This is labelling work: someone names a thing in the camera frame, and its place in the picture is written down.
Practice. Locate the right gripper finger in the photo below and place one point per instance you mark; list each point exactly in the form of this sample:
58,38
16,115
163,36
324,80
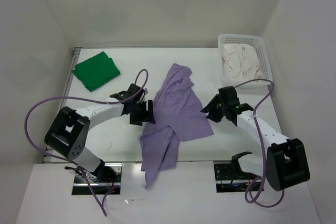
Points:
212,105
215,115

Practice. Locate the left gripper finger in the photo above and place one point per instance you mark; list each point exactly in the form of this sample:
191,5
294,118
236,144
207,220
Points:
138,116
150,112

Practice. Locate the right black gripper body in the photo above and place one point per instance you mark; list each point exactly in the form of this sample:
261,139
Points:
222,106

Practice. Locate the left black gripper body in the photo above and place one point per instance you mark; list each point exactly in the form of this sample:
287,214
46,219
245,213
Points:
139,106

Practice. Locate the purple t shirt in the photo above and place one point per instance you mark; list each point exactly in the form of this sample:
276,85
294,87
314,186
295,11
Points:
178,118

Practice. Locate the green t shirt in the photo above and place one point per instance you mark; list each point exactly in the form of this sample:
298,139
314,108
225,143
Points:
96,71

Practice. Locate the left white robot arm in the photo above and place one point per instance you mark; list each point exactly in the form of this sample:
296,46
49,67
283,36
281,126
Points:
68,132

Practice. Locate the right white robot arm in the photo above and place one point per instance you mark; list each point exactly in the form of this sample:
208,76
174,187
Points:
285,162

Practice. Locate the white cloth in basket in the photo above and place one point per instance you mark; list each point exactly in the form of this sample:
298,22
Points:
240,63

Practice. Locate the white plastic basket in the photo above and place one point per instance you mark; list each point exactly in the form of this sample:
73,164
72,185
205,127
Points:
256,42

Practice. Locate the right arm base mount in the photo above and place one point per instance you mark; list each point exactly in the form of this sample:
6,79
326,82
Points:
227,181

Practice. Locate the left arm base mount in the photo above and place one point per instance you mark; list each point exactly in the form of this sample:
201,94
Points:
109,182

